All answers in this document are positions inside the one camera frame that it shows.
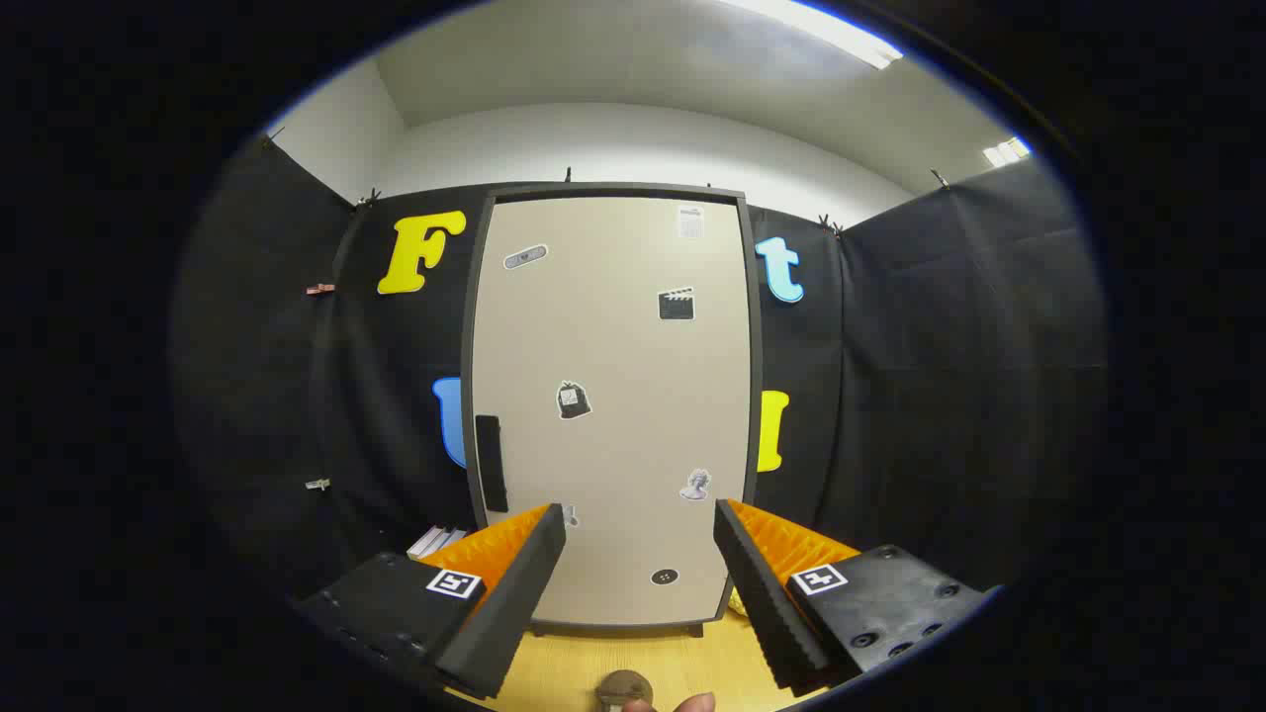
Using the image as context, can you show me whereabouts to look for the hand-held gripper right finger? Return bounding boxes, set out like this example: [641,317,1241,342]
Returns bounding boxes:
[714,498,990,693]

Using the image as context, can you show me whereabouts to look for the beige shoe cabinet door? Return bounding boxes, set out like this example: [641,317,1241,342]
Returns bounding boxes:
[473,196,753,626]

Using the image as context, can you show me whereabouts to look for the black backdrop cloth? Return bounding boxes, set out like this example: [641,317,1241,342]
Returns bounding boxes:
[168,133,1109,614]

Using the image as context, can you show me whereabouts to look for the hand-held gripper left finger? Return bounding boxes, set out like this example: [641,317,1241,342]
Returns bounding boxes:
[297,502,568,701]

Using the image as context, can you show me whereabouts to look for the dark grey shoe cabinet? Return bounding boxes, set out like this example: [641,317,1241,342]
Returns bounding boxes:
[460,183,765,639]

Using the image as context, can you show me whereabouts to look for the black cabinet door handle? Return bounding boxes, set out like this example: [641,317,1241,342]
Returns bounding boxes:
[476,415,509,513]

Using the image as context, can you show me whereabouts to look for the long ceiling light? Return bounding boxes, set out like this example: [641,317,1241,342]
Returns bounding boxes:
[722,0,903,70]

